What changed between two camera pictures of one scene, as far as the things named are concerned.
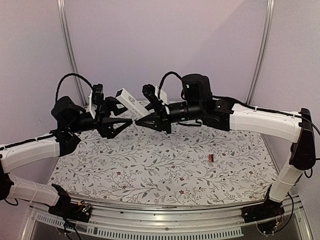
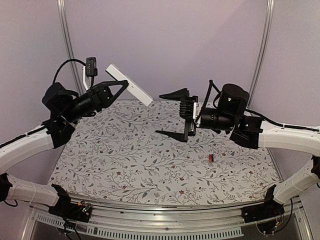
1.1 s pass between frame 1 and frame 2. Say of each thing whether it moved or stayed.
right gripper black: moved
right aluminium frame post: stayed
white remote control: moved
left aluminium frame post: stayed
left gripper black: moved
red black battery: stayed
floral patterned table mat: stayed
